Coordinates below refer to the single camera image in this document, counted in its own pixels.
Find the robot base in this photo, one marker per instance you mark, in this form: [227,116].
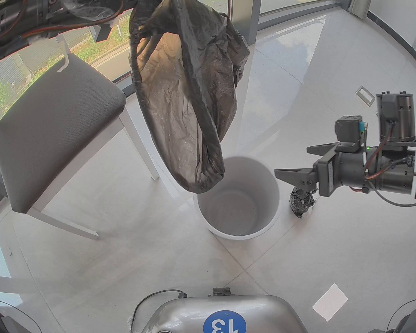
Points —
[222,312]

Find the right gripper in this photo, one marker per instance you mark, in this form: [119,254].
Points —
[350,170]

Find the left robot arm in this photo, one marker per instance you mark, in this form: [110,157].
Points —
[20,9]

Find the grey seat white chair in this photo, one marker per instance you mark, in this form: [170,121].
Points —
[55,127]

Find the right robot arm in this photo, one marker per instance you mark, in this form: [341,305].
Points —
[398,116]

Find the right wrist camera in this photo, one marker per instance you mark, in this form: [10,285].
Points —
[348,128]

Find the white trash bin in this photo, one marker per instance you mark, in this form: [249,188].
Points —
[260,199]

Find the black plastic bag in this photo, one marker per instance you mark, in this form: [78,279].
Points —
[180,116]

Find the crumpled black plastic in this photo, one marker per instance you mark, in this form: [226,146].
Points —
[301,201]

